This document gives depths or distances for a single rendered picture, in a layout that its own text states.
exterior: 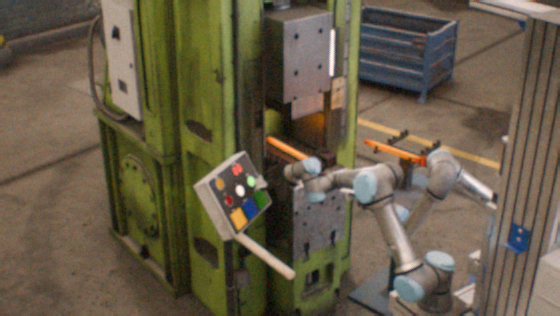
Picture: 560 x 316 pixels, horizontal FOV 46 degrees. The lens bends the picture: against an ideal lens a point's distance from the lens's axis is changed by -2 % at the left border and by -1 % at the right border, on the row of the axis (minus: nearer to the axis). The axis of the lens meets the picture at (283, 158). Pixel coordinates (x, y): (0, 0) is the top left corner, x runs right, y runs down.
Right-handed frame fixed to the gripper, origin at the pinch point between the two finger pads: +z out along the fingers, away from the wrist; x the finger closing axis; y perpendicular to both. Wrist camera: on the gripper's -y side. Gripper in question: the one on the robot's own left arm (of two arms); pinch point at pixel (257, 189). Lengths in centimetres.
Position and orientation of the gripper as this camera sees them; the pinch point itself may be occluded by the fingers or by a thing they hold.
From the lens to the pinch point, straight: 313.4
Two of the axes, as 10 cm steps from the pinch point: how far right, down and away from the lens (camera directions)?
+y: -4.5, -8.7, -1.9
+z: -7.7, 2.7, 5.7
